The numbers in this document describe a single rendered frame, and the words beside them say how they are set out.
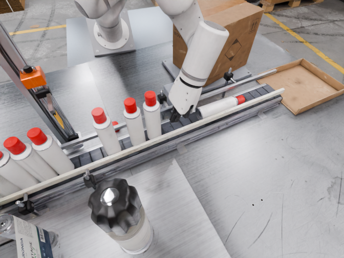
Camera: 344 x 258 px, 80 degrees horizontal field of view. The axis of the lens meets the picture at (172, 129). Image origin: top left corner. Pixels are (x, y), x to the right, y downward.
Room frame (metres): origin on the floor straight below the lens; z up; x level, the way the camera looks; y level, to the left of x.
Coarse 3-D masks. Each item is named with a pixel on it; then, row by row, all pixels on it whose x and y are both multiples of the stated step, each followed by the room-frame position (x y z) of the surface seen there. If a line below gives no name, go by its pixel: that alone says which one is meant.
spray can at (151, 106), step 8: (144, 96) 0.44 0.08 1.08; (152, 96) 0.43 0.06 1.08; (144, 104) 0.44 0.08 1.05; (152, 104) 0.43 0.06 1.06; (144, 112) 0.43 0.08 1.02; (152, 112) 0.42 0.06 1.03; (152, 120) 0.42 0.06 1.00; (160, 120) 0.44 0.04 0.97; (152, 128) 0.42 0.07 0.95; (160, 128) 0.43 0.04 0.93; (152, 136) 0.42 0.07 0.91
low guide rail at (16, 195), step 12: (264, 96) 0.61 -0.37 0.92; (240, 108) 0.56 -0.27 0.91; (204, 120) 0.49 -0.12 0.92; (180, 132) 0.44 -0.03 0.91; (144, 144) 0.38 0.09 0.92; (108, 156) 0.34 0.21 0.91; (120, 156) 0.34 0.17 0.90; (84, 168) 0.29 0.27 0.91; (48, 180) 0.25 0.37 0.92; (60, 180) 0.26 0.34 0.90; (24, 192) 0.22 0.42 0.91; (0, 204) 0.19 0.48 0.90
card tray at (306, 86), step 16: (288, 64) 0.90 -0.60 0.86; (304, 64) 0.93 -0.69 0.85; (256, 80) 0.81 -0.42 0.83; (272, 80) 0.81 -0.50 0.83; (288, 80) 0.81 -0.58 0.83; (304, 80) 0.81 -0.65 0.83; (320, 80) 0.81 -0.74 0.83; (336, 80) 0.77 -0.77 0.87; (288, 96) 0.70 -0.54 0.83; (304, 96) 0.70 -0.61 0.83; (320, 96) 0.70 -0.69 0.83; (336, 96) 0.70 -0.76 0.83
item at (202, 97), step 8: (272, 72) 0.71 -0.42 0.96; (248, 80) 0.66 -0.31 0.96; (224, 88) 0.61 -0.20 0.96; (232, 88) 0.62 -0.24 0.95; (200, 96) 0.56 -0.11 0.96; (208, 96) 0.57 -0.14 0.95; (160, 112) 0.49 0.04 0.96; (120, 128) 0.42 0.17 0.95; (88, 136) 0.38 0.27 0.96; (96, 136) 0.39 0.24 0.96; (64, 144) 0.35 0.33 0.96; (72, 144) 0.35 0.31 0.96
